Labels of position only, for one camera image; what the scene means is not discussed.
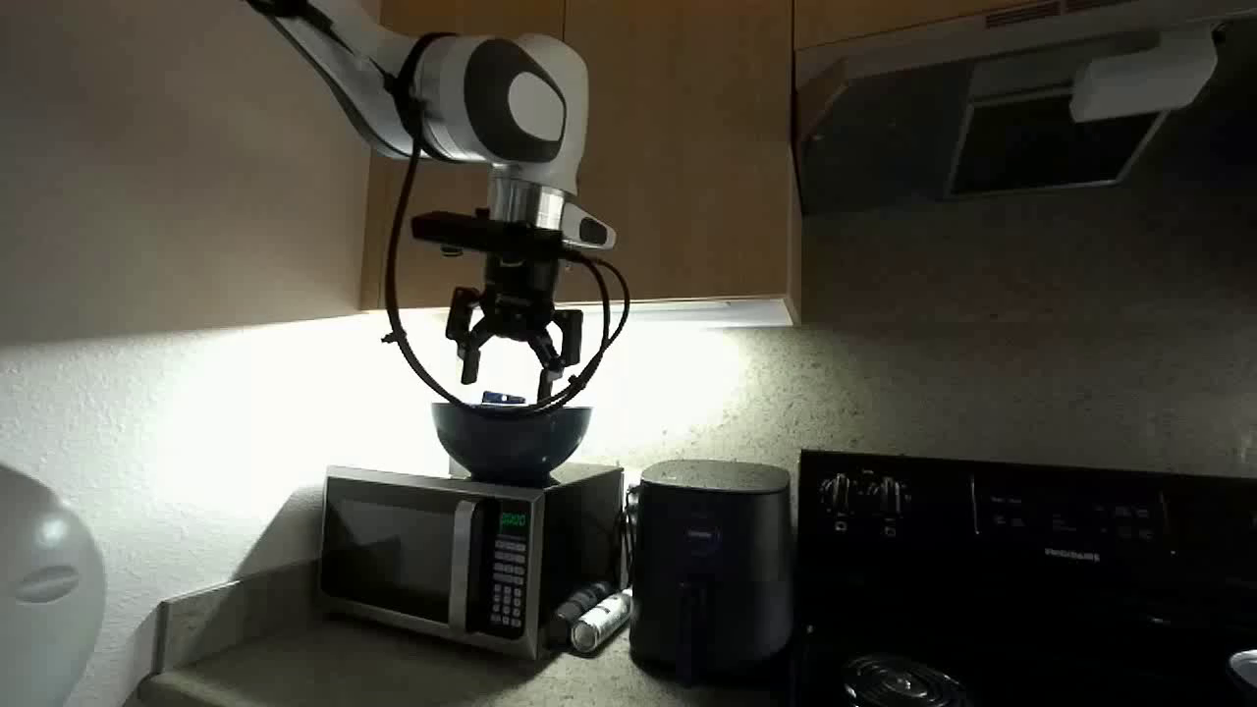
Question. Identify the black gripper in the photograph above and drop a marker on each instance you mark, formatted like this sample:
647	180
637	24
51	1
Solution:
521	278

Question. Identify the blue bowl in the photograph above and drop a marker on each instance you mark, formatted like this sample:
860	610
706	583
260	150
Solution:
512	446

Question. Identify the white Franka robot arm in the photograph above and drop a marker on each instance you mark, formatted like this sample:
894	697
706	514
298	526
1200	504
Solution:
522	104

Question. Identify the colourful packet in bowl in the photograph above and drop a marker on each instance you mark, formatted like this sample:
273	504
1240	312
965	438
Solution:
500	396

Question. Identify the black air fryer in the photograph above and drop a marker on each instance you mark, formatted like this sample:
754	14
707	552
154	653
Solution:
711	563

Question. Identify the silver microwave oven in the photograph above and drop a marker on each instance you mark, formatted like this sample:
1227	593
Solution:
407	555

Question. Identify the white labelled spice bottle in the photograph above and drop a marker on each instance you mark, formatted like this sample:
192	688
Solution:
605	623

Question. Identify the steel range hood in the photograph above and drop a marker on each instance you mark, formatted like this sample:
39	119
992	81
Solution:
905	130

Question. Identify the shiny dark pot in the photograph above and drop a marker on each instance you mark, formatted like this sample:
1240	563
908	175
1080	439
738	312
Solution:
905	684

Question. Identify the white rounded appliance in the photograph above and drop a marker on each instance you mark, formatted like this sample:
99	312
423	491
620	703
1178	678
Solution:
43	589

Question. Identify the black kitchen stove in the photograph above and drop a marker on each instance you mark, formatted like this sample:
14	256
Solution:
1033	574

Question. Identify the white box on hood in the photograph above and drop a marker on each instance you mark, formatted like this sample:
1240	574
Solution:
1139	77

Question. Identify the pale round dish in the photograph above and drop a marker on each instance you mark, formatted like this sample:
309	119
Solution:
1248	670

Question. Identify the grey wrist camera bar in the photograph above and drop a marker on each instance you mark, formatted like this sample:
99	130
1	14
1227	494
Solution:
458	227

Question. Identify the wooden wall cabinet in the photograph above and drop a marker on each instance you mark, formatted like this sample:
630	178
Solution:
692	144

